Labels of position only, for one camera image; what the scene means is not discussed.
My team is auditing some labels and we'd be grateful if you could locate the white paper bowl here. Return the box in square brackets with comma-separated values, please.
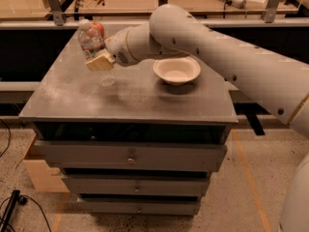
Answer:
[153, 57, 201, 86]

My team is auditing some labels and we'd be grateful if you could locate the grey drawer cabinet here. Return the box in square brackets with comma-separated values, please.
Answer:
[20, 38, 238, 216]

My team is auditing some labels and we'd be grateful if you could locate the black cable on floor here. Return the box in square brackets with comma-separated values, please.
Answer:
[0, 119, 52, 232]

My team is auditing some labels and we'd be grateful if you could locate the cardboard box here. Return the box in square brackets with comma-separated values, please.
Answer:
[22, 133, 70, 193]

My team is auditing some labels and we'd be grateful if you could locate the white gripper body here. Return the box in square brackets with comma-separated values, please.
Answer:
[105, 28, 135, 67]

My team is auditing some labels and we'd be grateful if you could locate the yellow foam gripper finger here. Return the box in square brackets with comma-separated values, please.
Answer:
[86, 53, 115, 72]

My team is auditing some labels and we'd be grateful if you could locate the clear plastic water bottle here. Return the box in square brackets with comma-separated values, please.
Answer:
[77, 19, 116, 86]

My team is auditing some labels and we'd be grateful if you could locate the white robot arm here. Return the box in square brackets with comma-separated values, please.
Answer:
[86, 4, 309, 138]

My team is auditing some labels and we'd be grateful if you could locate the grey metal railing frame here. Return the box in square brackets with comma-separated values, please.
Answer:
[0, 0, 309, 103]

